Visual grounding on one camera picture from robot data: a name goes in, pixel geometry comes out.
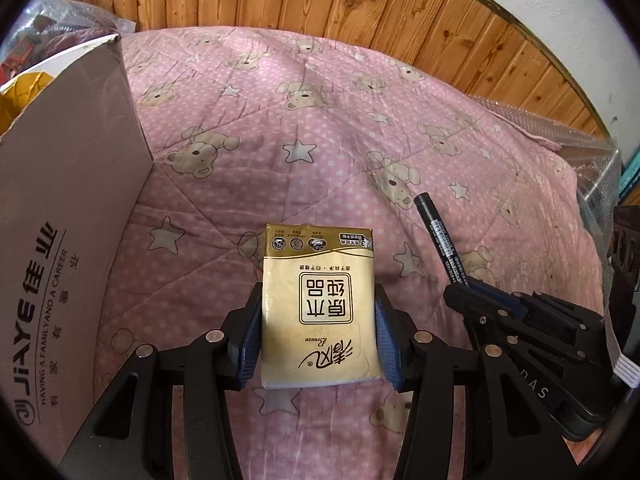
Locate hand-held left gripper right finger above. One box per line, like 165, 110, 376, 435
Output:
374, 284, 571, 480

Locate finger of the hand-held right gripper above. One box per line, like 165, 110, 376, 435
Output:
470, 280, 607, 339
444, 283, 592, 362

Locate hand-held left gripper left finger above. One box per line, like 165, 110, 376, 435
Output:
59, 282, 264, 480

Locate black marker pen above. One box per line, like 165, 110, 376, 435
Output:
413, 192, 473, 288

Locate beige tissue pack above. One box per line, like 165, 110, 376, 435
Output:
260, 222, 383, 391

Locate white cardboard box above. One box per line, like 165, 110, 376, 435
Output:
0, 34, 156, 466

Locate teal sticks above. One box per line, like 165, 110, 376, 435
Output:
619, 157, 640, 203

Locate clear bubble wrap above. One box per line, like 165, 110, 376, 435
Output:
0, 0, 136, 86
470, 92, 626, 261

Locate pink bear print blanket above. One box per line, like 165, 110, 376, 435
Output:
95, 27, 608, 480

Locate red printed carton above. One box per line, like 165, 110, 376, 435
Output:
0, 40, 38, 78

